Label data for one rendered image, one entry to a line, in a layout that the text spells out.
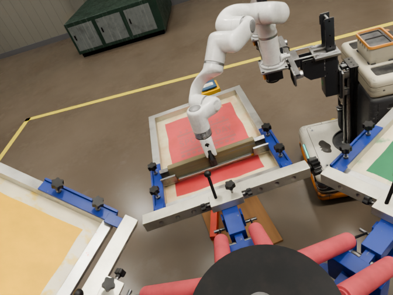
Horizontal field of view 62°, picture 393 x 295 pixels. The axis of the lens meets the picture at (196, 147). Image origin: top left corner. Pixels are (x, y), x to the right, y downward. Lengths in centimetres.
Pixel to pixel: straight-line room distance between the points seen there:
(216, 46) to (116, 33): 534
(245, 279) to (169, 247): 184
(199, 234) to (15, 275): 156
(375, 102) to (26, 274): 186
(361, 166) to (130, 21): 554
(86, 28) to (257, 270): 628
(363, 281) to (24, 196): 112
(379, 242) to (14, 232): 117
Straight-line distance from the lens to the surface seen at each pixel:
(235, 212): 123
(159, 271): 249
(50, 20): 895
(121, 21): 654
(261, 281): 75
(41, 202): 136
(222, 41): 136
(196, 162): 147
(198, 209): 131
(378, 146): 154
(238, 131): 170
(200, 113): 131
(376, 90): 206
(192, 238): 254
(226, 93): 198
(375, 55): 215
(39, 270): 125
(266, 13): 156
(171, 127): 192
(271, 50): 177
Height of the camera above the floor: 198
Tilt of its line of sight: 37 degrees down
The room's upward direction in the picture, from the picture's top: 21 degrees counter-clockwise
